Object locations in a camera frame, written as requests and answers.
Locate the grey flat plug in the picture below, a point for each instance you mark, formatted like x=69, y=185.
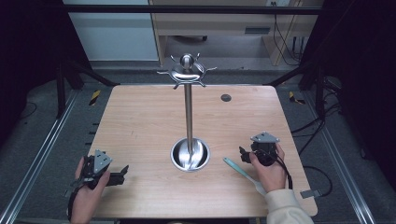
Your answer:
x=310, y=193

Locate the person's left hand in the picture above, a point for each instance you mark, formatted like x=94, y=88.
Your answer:
x=88, y=199

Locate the yellow black striped tape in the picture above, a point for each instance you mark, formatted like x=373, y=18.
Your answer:
x=295, y=98
x=95, y=97

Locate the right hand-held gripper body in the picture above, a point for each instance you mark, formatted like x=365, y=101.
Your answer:
x=264, y=146

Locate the white cabinet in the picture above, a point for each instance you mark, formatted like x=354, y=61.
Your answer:
x=118, y=34

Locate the aluminium floor rail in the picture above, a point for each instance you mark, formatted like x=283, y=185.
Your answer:
x=345, y=174
x=37, y=158

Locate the round grey table grommet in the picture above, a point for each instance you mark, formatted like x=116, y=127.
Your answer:
x=226, y=98

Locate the stainless steel utensil rack stand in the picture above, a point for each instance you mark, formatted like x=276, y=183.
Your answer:
x=188, y=124

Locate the black metal frame stand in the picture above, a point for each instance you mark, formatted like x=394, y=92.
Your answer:
x=71, y=77
x=311, y=81

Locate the person's right hand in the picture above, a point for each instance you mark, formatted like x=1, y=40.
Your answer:
x=271, y=175

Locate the black horizontal frame bar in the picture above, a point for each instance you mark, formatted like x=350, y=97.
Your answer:
x=193, y=9

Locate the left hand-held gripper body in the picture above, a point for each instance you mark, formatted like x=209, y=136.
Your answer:
x=100, y=161

